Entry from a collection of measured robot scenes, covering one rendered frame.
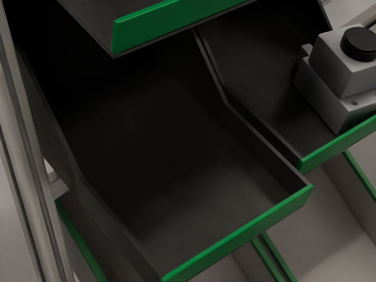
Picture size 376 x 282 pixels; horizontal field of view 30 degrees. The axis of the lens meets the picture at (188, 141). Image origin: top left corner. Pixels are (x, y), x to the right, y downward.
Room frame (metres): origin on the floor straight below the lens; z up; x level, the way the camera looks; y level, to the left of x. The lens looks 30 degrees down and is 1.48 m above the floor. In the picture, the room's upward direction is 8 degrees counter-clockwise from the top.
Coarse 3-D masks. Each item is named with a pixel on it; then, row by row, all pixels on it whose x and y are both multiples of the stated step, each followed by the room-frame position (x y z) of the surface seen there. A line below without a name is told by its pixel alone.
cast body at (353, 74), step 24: (312, 48) 0.51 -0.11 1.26; (336, 48) 0.49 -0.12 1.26; (360, 48) 0.47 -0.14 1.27; (312, 72) 0.50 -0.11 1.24; (336, 72) 0.48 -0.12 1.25; (360, 72) 0.47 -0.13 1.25; (312, 96) 0.50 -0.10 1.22; (336, 96) 0.48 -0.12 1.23; (360, 96) 0.48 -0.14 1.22; (336, 120) 0.47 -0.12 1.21; (360, 120) 0.48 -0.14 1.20
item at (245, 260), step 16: (64, 208) 0.43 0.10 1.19; (80, 208) 0.47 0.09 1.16; (64, 224) 0.42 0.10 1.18; (80, 224) 0.46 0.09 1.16; (96, 224) 0.46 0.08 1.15; (80, 240) 0.41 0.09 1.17; (96, 240) 0.45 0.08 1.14; (256, 240) 0.45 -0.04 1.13; (80, 256) 0.41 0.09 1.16; (96, 256) 0.44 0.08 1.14; (112, 256) 0.44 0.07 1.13; (240, 256) 0.46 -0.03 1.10; (256, 256) 0.44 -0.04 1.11; (80, 272) 0.42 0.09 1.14; (96, 272) 0.40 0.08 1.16; (112, 272) 0.43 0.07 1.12; (128, 272) 0.44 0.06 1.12; (208, 272) 0.45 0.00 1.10; (224, 272) 0.45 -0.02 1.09; (240, 272) 0.46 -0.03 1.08; (256, 272) 0.45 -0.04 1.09; (272, 272) 0.43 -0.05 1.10
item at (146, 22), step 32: (64, 0) 0.36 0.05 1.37; (96, 0) 0.33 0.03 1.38; (128, 0) 0.37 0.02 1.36; (160, 0) 0.37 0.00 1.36; (192, 0) 0.35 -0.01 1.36; (224, 0) 0.36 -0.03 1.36; (256, 0) 0.38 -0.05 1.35; (96, 32) 0.33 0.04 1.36; (128, 32) 0.32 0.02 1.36; (160, 32) 0.34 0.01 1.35
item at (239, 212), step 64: (64, 64) 0.51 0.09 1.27; (128, 64) 0.51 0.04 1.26; (192, 64) 0.48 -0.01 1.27; (64, 128) 0.45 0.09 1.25; (128, 128) 0.45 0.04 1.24; (192, 128) 0.46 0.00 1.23; (128, 192) 0.40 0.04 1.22; (192, 192) 0.40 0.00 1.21; (256, 192) 0.40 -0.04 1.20; (128, 256) 0.35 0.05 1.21; (192, 256) 0.35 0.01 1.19
